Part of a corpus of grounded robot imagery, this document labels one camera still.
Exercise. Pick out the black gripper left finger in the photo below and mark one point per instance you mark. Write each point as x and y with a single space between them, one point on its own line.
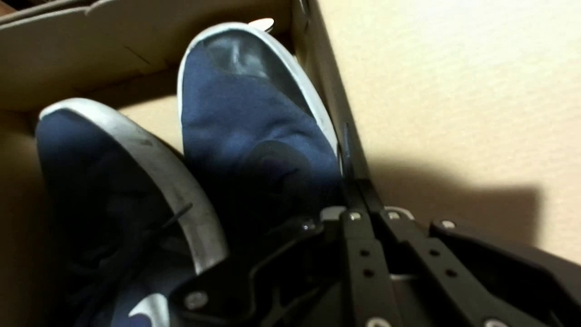
291 284

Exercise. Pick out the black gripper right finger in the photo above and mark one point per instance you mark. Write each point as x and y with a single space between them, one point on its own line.
483 279

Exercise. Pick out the navy sneaker with white sole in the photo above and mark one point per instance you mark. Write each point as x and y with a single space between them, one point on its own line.
247 120

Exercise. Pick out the black striped shoe box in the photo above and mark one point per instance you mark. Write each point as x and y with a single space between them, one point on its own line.
91 55

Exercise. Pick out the navy sneaker with white swoosh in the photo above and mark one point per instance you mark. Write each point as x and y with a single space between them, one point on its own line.
102 200

